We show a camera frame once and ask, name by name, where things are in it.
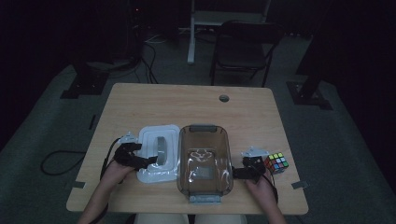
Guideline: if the hand-held gripper black cable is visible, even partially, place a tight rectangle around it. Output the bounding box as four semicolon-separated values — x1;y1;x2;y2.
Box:
89;137;123;224
262;171;279;204

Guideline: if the black folding chair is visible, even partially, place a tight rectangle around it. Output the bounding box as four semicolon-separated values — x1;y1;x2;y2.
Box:
208;20;286;89

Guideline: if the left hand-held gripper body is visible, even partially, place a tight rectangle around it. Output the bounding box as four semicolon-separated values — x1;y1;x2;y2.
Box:
113;132;143;171

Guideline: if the grey tape strip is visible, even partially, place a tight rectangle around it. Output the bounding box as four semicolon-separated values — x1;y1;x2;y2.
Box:
64;180;86;190
291;180;310;190

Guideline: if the black stand base plate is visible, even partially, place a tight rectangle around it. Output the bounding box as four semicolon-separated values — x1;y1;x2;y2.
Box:
60;61;110;100
286;80;333;111

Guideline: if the white metal desk frame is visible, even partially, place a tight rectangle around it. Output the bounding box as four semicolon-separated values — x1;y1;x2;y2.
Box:
186;0;273;65

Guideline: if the person's right leg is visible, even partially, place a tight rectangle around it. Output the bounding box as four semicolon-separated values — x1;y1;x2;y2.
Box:
194;214;248;224

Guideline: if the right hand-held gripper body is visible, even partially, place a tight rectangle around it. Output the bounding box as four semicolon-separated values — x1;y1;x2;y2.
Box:
240;146;270;182

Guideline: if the black floor cables bundle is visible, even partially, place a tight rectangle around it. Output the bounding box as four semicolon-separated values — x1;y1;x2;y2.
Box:
140;40;161;85

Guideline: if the left hand-held gripper black cable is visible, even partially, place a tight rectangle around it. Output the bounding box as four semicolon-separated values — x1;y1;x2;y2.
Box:
89;137;123;224

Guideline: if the person's left hand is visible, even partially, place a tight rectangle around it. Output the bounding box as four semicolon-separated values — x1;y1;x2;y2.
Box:
100;160;136;189

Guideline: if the right hand-held gripper black cable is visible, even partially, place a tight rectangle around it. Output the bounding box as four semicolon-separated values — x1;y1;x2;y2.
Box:
262;171;279;204

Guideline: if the black looped floor cable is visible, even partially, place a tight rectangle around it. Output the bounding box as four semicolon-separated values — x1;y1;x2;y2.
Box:
40;149;89;176

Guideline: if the person's right hand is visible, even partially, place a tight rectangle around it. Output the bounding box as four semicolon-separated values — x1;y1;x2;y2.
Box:
245;174;278;213

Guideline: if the clear grey storage box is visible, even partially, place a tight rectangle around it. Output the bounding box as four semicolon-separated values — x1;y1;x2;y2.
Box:
176;123;234;205

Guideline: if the white lid with grey handle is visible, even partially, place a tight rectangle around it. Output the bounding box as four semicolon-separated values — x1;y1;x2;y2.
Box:
136;124;182;184

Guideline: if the grey round floor base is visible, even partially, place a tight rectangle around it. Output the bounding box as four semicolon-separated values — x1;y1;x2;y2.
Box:
86;58;138;72

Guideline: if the multicoloured puzzle cube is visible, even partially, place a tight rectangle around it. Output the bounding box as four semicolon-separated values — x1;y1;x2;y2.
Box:
263;151;290;175

